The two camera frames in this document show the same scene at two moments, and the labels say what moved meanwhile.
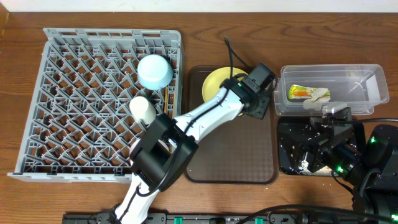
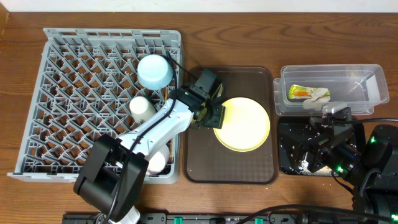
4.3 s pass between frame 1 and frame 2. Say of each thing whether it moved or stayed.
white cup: stayed
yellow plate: moved
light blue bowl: stayed
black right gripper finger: stayed
